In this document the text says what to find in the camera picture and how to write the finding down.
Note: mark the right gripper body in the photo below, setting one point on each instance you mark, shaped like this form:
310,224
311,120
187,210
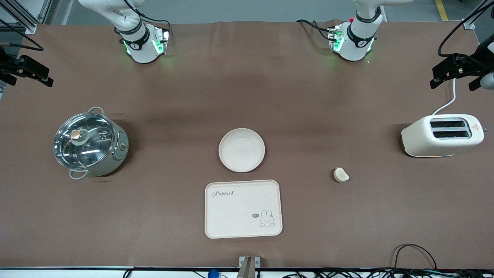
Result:
8,66

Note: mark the small white bun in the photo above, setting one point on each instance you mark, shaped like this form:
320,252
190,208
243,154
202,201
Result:
340,175

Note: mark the round cream plate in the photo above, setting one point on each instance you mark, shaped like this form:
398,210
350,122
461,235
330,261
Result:
241,150

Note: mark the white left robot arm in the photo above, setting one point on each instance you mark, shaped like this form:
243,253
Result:
357,38

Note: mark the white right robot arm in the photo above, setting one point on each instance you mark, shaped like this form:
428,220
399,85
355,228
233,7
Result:
135,42

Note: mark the cream rabbit print tray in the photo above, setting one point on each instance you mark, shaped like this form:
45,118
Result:
243,210

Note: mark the cream two-slot toaster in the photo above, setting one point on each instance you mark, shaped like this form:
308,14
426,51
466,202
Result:
440,141

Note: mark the glass pot lid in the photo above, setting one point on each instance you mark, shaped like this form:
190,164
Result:
83,141

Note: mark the steel electric cooking pot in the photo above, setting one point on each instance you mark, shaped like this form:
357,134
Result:
115,154

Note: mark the brown table mat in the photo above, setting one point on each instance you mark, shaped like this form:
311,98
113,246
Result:
247,88

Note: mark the blue round knob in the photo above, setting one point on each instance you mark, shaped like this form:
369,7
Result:
213,274

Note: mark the aluminium frame profile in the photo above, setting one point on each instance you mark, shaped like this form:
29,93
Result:
472,17
21,19

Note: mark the grey metal camera bracket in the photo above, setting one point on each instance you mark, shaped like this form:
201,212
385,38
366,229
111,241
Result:
249,266

